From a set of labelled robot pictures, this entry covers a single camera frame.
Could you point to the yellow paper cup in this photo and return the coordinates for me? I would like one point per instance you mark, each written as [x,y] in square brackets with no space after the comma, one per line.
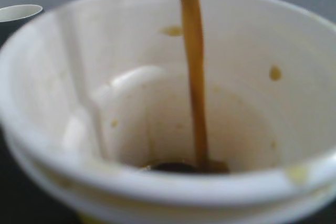
[96,89]

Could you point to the black mug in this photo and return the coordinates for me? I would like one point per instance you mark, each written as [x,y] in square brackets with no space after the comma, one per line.
[13,17]

